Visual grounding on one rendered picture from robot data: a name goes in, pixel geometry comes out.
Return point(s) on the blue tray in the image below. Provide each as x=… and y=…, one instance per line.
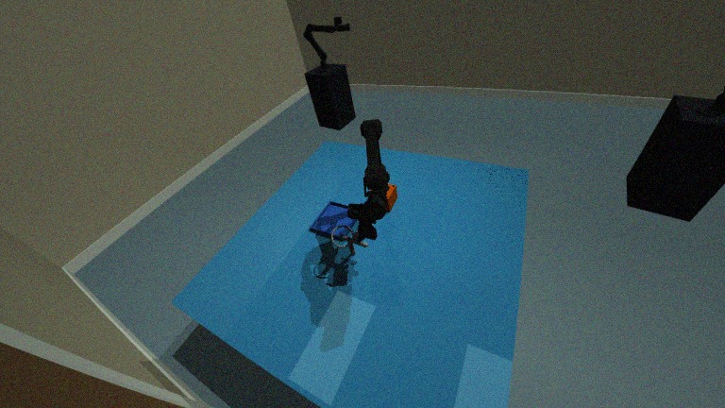
x=333, y=215

